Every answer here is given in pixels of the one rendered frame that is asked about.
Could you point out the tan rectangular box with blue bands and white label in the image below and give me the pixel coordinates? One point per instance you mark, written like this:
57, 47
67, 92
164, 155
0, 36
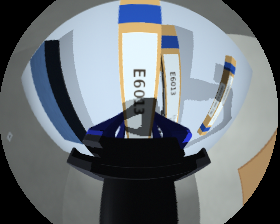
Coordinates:
139, 49

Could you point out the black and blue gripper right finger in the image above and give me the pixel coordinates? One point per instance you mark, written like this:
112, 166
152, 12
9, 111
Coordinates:
170, 128

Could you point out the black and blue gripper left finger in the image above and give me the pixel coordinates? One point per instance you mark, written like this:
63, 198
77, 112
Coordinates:
109, 127

